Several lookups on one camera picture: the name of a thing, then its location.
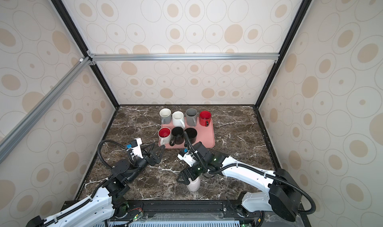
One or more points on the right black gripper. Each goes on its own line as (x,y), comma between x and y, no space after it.
(187,171)

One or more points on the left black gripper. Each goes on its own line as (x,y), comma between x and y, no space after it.
(152,160)

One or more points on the pink upside-down mug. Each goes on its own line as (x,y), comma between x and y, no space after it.
(194,185)

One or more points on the white mug red inside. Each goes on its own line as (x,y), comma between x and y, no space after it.
(165,135)

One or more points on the black upside-down mug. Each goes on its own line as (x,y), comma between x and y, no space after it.
(177,136)

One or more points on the light grey mug white inside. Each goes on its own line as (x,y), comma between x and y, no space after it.
(166,116)

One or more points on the black mug white base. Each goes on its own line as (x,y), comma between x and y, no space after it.
(192,134)

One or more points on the white teapot-like mug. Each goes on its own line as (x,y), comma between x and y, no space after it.
(178,119)

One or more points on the pink rectangular tray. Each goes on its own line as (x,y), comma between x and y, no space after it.
(204,135)

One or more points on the dark grey upside-down mug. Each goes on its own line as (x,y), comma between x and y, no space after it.
(191,117)

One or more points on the red upside-down mug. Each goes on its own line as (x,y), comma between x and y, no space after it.
(205,118)

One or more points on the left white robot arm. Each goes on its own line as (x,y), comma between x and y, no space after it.
(107,200)

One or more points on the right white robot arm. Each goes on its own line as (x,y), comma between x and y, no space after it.
(278,192)

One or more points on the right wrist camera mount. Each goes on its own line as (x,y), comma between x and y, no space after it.
(184,155)

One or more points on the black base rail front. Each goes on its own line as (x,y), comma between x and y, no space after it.
(189,212)

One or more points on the silver rail back wall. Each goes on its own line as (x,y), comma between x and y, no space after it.
(185,57)

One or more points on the silver rail wall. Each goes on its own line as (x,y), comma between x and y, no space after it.
(18,133)
(185,57)

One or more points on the silver rail left wall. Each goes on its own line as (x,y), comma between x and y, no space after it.
(18,133)

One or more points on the black frame post left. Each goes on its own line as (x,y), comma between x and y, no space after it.
(75,34)

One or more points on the black frame post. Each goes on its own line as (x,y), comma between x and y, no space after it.
(297,21)
(75,34)

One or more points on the black frame post right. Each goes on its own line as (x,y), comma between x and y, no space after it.
(297,21)

